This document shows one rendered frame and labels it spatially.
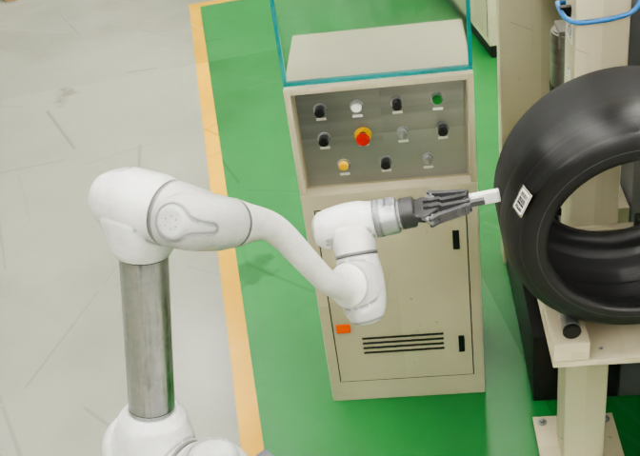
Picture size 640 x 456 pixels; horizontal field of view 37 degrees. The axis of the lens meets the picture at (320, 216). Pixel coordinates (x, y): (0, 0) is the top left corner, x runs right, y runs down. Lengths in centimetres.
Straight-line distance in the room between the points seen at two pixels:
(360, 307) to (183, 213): 63
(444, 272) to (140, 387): 137
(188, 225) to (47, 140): 401
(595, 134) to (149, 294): 99
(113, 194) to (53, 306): 249
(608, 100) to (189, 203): 94
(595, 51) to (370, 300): 81
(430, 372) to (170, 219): 185
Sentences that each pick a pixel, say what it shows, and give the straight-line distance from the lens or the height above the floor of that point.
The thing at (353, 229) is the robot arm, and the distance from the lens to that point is 222.
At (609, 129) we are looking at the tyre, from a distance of 209.
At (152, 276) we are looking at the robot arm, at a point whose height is 138.
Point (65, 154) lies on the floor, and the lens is 549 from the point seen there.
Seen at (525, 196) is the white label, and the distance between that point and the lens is 213.
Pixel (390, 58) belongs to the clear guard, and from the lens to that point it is 276.
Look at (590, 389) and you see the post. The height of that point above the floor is 33.
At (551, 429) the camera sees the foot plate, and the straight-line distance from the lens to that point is 338.
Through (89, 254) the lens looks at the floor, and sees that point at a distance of 458.
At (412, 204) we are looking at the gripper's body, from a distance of 223.
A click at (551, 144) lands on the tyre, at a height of 142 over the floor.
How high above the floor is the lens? 249
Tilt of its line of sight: 34 degrees down
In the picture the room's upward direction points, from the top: 9 degrees counter-clockwise
